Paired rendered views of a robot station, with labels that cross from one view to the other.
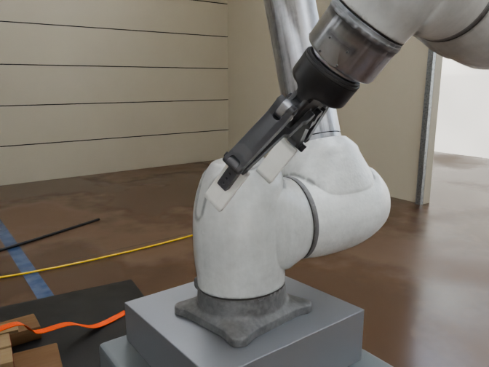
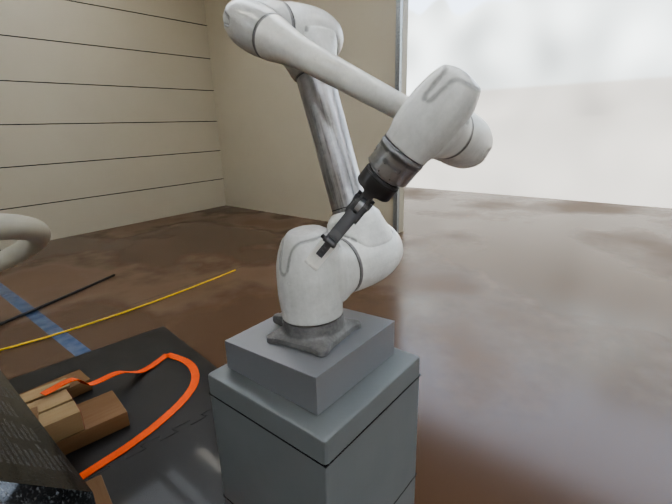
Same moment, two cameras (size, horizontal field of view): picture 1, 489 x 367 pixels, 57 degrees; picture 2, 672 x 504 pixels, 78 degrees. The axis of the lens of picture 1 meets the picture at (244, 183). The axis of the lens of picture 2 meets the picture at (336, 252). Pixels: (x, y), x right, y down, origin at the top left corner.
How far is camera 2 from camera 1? 0.29 m
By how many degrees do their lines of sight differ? 14
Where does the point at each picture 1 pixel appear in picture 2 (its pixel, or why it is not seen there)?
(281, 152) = not seen: hidden behind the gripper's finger
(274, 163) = not seen: hidden behind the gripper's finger
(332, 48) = (386, 169)
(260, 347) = (337, 354)
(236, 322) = (317, 341)
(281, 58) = (322, 151)
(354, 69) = (399, 181)
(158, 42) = (146, 97)
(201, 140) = (198, 190)
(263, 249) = (332, 290)
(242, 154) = (335, 235)
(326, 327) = (374, 335)
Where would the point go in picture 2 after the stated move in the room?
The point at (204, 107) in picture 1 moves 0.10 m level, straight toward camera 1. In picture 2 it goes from (198, 159) to (198, 159)
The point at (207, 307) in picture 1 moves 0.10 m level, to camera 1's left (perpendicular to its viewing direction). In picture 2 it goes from (295, 334) to (252, 340)
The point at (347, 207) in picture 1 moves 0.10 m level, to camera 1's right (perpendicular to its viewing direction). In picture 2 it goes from (379, 255) to (414, 251)
